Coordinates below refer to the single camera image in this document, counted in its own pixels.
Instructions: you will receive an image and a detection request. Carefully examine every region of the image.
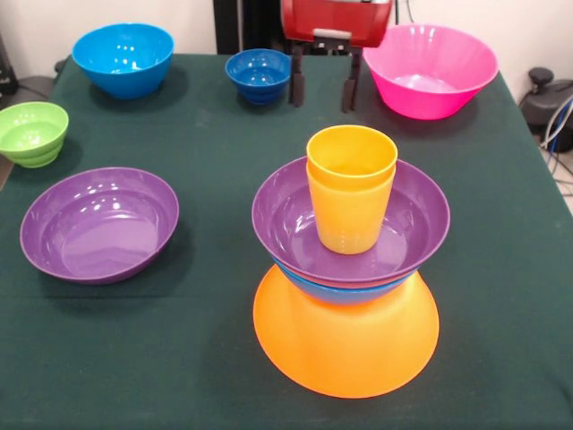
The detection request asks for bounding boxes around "dark green tablecloth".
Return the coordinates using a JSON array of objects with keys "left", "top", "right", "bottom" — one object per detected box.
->
[{"left": 0, "top": 53, "right": 573, "bottom": 430}]

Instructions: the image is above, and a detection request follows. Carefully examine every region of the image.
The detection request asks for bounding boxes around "small green bowl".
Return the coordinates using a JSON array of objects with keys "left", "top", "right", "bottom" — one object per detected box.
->
[{"left": 0, "top": 101, "right": 70, "bottom": 169}]

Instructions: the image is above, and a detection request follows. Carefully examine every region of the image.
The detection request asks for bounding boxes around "yellow cup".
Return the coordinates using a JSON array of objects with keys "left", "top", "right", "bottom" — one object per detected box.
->
[{"left": 306, "top": 165, "right": 397, "bottom": 256}]

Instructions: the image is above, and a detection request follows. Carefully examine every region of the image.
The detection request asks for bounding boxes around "small dark blue bowl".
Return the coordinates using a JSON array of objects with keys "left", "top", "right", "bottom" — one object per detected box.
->
[{"left": 224, "top": 47, "right": 293, "bottom": 107}]

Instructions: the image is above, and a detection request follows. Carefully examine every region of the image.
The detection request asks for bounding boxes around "purple shallow bowl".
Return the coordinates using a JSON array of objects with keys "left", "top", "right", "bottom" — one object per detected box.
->
[
  {"left": 251, "top": 156, "right": 452, "bottom": 284},
  {"left": 19, "top": 167, "right": 181, "bottom": 286}
]

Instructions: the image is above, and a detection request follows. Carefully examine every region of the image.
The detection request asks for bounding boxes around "orange cup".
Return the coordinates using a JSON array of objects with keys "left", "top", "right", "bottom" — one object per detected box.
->
[{"left": 305, "top": 125, "right": 399, "bottom": 180}]

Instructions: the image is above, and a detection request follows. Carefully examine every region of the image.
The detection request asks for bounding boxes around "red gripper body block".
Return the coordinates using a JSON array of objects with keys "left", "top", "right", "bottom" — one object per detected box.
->
[{"left": 280, "top": 0, "right": 394, "bottom": 56}]

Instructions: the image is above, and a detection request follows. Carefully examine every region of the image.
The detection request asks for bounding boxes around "large orange bowl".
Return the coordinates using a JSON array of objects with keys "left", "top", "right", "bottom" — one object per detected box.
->
[{"left": 252, "top": 263, "right": 440, "bottom": 400}]

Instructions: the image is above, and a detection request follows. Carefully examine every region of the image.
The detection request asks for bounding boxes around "large pink bowl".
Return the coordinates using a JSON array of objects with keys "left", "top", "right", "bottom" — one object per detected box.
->
[{"left": 362, "top": 23, "right": 500, "bottom": 121}]

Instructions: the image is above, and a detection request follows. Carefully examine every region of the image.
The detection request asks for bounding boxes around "light blue bowl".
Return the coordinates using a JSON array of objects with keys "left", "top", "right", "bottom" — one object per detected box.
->
[
  {"left": 71, "top": 22, "right": 175, "bottom": 100},
  {"left": 272, "top": 257, "right": 422, "bottom": 306}
]

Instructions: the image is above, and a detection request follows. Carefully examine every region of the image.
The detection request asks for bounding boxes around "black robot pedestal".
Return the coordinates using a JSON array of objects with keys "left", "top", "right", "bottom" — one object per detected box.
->
[{"left": 213, "top": 0, "right": 355, "bottom": 56}]

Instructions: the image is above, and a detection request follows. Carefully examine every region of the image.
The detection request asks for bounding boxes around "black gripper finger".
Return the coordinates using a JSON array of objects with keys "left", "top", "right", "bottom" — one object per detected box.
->
[
  {"left": 341, "top": 48, "right": 363, "bottom": 114},
  {"left": 288, "top": 39, "right": 307, "bottom": 108}
]

